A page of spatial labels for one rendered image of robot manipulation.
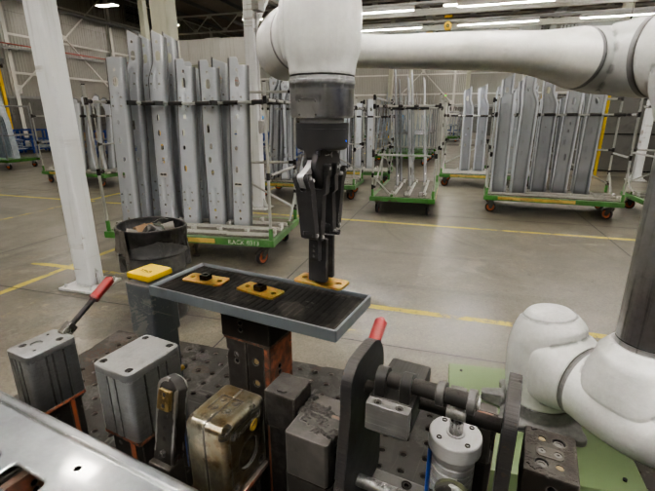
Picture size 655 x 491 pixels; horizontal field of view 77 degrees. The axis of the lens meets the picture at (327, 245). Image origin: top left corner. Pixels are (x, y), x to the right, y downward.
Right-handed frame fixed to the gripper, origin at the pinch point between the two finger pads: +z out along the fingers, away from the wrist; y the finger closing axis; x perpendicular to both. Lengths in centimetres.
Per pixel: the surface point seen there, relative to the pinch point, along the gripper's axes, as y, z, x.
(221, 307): 7.8, 8.4, -14.0
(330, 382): -40, 54, -18
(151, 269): 0.6, 8.5, -38.0
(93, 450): 26.8, 24.3, -22.5
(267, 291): 0.0, 8.0, -10.5
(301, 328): 7.7, 8.5, 0.7
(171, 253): -141, 71, -192
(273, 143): -631, 30, -433
